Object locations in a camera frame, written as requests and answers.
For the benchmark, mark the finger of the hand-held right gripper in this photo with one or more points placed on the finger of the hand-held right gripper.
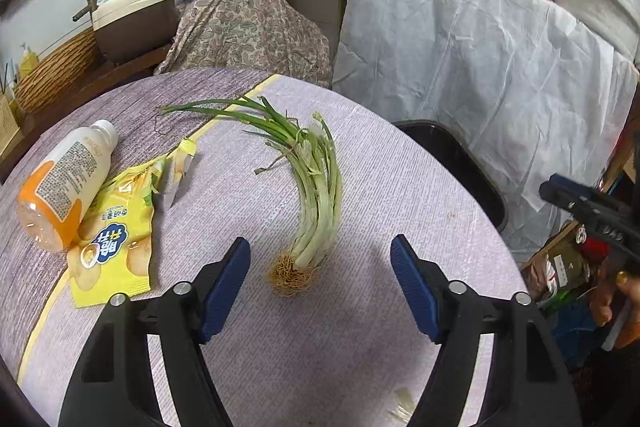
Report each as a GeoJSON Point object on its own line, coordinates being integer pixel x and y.
{"type": "Point", "coordinates": [560, 199]}
{"type": "Point", "coordinates": [570, 184]}

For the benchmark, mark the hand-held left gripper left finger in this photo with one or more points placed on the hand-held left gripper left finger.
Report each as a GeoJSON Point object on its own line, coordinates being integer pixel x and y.
{"type": "Point", "coordinates": [225, 292]}

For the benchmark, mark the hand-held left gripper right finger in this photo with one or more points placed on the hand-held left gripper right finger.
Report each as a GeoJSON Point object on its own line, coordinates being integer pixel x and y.
{"type": "Point", "coordinates": [415, 292]}

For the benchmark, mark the yellow chips packet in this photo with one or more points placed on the yellow chips packet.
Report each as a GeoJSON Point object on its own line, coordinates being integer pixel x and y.
{"type": "Point", "coordinates": [120, 247]}

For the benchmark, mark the dark brown waste bin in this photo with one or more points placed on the dark brown waste bin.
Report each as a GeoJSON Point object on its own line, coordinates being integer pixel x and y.
{"type": "Point", "coordinates": [450, 162]}

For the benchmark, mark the green onion bunch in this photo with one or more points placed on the green onion bunch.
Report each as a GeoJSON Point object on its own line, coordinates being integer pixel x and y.
{"type": "Point", "coordinates": [315, 207]}

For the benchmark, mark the white bottle with orange label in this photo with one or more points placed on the white bottle with orange label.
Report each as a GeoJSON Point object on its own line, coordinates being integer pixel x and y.
{"type": "Point", "coordinates": [65, 187]}

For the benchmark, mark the person's right hand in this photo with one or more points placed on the person's right hand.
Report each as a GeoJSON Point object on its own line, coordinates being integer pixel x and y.
{"type": "Point", "coordinates": [625, 307]}

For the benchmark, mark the wooden shelf unit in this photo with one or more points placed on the wooden shelf unit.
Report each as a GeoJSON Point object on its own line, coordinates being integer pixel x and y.
{"type": "Point", "coordinates": [617, 169]}

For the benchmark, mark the brown paper packet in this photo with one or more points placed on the brown paper packet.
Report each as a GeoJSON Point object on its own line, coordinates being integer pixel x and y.
{"type": "Point", "coordinates": [550, 267]}

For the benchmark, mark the white plastic sheet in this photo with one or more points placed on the white plastic sheet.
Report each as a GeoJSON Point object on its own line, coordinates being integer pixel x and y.
{"type": "Point", "coordinates": [450, 57]}

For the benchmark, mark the purple wood-grain table cover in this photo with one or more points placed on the purple wood-grain table cover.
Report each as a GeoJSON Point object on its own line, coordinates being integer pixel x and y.
{"type": "Point", "coordinates": [125, 97]}

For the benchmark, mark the paisley patterned cloth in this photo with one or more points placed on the paisley patterned cloth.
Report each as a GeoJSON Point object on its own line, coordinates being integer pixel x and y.
{"type": "Point", "coordinates": [240, 32]}

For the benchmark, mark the brown white rice cooker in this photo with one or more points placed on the brown white rice cooker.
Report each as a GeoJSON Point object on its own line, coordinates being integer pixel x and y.
{"type": "Point", "coordinates": [135, 32]}

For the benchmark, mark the wicker basket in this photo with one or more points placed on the wicker basket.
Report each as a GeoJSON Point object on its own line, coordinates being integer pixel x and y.
{"type": "Point", "coordinates": [55, 72]}

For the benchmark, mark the yellow soap bottle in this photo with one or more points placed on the yellow soap bottle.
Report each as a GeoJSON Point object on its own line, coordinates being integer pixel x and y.
{"type": "Point", "coordinates": [27, 62]}

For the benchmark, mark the brass faucet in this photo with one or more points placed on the brass faucet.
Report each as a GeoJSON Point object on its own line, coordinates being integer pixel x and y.
{"type": "Point", "coordinates": [85, 7]}

